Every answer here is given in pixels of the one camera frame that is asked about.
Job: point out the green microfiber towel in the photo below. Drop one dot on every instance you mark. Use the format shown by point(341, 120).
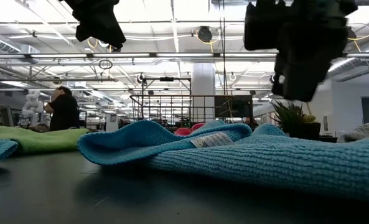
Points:
point(41, 140)

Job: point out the person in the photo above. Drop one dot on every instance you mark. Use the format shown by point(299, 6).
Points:
point(64, 112)

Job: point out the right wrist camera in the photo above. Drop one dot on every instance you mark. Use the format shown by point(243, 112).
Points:
point(260, 28)

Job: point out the grey waffle microfiber towel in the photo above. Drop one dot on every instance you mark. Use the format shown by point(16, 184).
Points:
point(364, 130)

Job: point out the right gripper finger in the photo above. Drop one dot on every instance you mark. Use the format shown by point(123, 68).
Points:
point(308, 81)
point(282, 81)

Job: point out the pink microfiber towel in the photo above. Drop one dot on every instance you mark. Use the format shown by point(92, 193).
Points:
point(184, 131)

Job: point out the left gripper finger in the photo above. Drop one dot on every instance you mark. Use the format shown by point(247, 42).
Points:
point(92, 32)
point(115, 37)

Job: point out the blue towel with white label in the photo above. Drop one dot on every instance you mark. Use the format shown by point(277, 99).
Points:
point(265, 168)

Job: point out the potted succulent plant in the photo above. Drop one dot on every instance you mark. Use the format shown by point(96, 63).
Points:
point(296, 124)

